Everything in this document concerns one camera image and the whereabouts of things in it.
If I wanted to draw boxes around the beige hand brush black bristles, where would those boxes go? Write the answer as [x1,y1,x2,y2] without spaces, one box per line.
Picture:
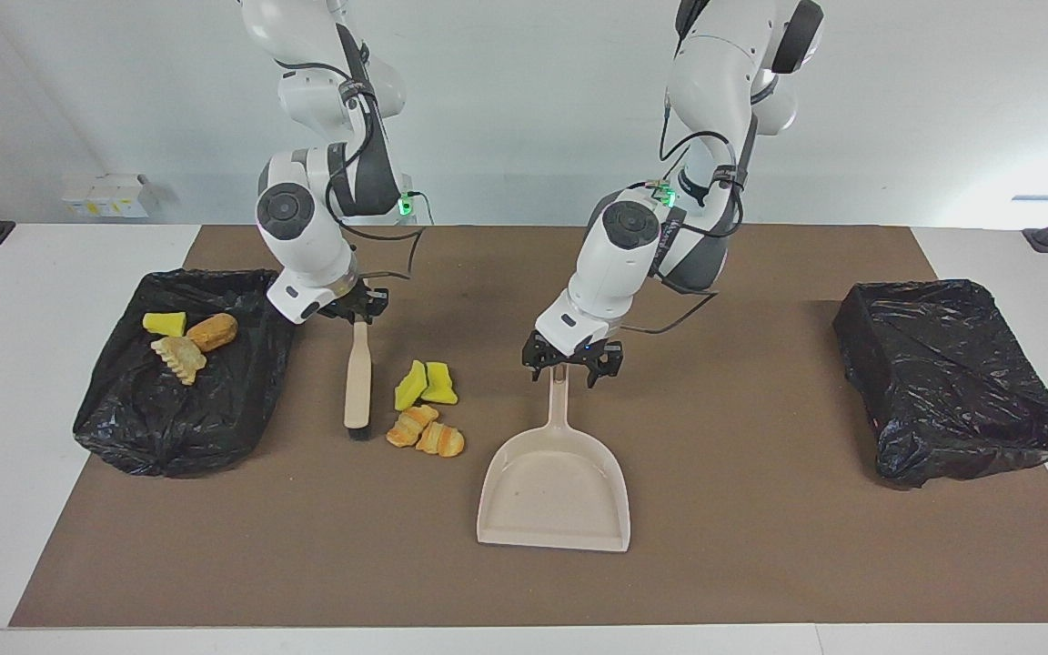
[344,314,374,443]

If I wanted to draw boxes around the yellow cheese wedge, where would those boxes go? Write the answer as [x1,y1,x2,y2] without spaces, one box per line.
[421,362,459,406]

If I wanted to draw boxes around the yellow notched cheese piece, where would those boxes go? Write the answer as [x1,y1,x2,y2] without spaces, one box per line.
[394,359,429,412]

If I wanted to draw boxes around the beige plastic dustpan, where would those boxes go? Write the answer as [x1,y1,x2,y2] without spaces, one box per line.
[476,364,631,553]

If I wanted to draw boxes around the golden striped croissant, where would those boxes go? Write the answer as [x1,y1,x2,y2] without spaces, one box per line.
[386,404,466,458]

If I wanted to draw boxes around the brown oval bread roll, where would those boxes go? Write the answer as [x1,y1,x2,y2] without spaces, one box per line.
[187,313,239,353]

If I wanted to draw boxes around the pale dumpling pastry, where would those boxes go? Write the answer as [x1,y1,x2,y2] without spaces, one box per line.
[151,336,208,387]

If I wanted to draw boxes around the bin lined with black bag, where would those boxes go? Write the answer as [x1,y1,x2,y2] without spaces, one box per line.
[831,278,1048,489]
[72,267,302,479]

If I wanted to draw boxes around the brown table mat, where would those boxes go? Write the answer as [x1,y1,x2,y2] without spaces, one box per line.
[10,225,1048,629]

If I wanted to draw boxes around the white power strip box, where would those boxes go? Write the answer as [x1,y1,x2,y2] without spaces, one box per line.
[62,173,161,219]

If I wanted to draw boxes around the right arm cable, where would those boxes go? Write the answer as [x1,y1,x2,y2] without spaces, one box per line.
[274,59,425,283]

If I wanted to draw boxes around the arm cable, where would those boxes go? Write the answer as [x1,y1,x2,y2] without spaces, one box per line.
[624,105,751,336]
[274,59,425,283]

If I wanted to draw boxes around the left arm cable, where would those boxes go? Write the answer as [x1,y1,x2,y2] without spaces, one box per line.
[624,105,751,336]

